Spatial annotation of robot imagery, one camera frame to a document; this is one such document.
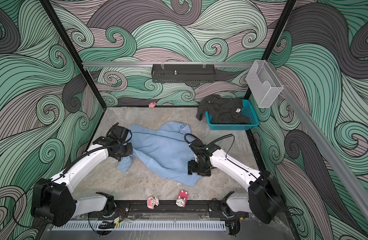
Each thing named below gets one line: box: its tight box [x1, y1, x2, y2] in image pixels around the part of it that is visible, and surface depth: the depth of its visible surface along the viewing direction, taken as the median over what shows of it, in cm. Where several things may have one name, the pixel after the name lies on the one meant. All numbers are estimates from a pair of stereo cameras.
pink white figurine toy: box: [146, 196, 160, 210], surface depth 74 cm
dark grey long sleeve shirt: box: [196, 94, 250, 124], surface depth 113 cm
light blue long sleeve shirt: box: [117, 121, 205, 186], surface depth 90 cm
